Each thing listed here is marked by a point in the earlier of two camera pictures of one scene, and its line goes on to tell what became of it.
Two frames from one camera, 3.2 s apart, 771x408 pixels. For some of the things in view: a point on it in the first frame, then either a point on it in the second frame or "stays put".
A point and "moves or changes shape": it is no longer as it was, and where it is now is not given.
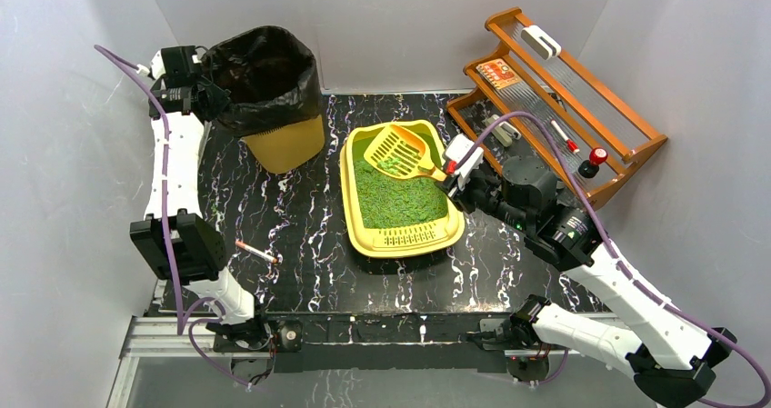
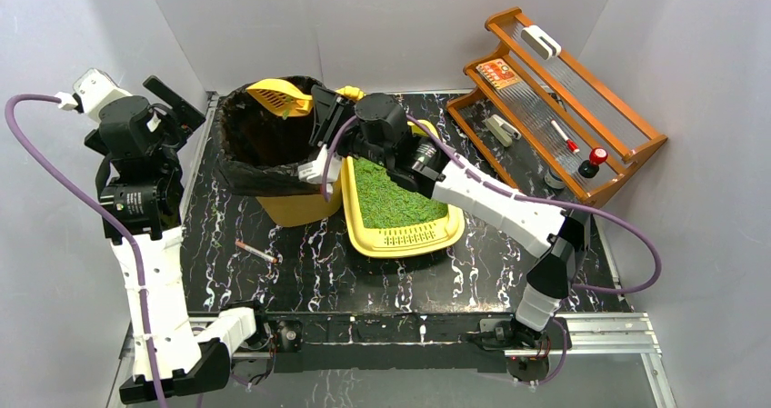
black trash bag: (273, 80) → (260, 151)
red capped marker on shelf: (570, 144) stays put
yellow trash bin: (287, 146) → (295, 210)
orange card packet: (498, 73) stays put
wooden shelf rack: (533, 102) stays put
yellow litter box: (435, 234) stays put
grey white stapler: (504, 132) stays put
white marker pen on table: (257, 252) stays put
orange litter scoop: (400, 152) moves or changes shape
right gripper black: (458, 188) → (325, 122)
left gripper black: (201, 96) → (166, 114)
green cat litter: (385, 201) stays put
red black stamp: (589, 168) stays put
